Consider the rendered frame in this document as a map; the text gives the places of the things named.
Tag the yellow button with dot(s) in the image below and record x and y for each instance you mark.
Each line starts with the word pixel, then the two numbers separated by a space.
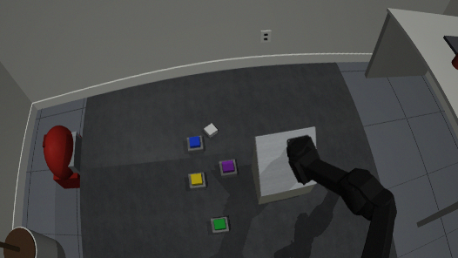
pixel 197 181

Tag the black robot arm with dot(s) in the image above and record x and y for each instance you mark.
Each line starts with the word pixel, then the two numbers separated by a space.
pixel 360 190

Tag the green button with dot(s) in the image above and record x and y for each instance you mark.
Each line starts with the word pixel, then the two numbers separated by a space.
pixel 219 225

